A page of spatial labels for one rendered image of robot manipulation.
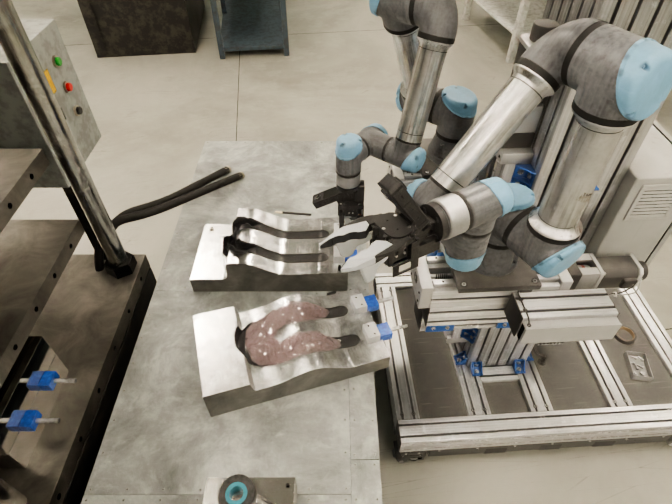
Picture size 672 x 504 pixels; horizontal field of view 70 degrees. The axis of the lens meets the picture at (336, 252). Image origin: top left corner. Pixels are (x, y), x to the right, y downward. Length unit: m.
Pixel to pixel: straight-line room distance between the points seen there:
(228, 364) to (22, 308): 0.53
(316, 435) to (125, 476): 0.47
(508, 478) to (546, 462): 0.18
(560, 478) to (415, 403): 0.66
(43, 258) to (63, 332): 0.27
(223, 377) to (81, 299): 0.66
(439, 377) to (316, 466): 0.95
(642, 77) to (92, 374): 1.46
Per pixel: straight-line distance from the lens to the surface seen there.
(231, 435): 1.33
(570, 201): 1.09
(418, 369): 2.10
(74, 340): 1.66
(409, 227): 0.79
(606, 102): 0.97
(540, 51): 1.02
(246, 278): 1.53
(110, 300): 1.71
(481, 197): 0.87
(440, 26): 1.31
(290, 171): 2.04
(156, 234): 3.09
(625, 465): 2.43
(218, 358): 1.31
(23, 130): 1.64
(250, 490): 1.16
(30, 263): 1.55
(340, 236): 0.78
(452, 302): 1.40
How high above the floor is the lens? 2.00
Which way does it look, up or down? 46 degrees down
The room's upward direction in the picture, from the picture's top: straight up
